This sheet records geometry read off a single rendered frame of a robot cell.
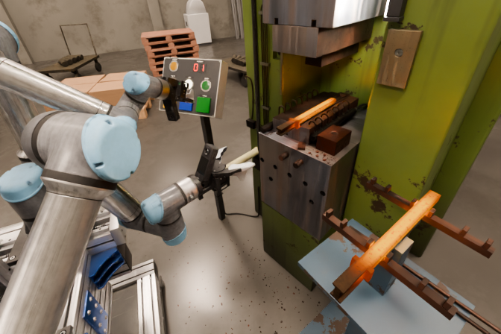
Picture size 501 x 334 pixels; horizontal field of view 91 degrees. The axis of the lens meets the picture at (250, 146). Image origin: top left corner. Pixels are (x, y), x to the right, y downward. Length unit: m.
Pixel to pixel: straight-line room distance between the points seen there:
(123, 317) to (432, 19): 1.68
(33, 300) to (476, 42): 1.07
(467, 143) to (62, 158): 1.47
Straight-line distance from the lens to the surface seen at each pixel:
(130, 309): 1.54
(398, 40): 0.93
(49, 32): 9.30
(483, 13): 0.90
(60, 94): 0.83
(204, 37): 8.43
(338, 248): 0.99
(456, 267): 2.07
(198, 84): 1.29
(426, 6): 0.92
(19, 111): 1.03
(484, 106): 1.41
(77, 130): 0.50
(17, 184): 1.00
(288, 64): 1.23
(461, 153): 1.51
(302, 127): 1.04
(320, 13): 0.89
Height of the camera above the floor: 1.49
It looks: 33 degrees down
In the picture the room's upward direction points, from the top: 4 degrees counter-clockwise
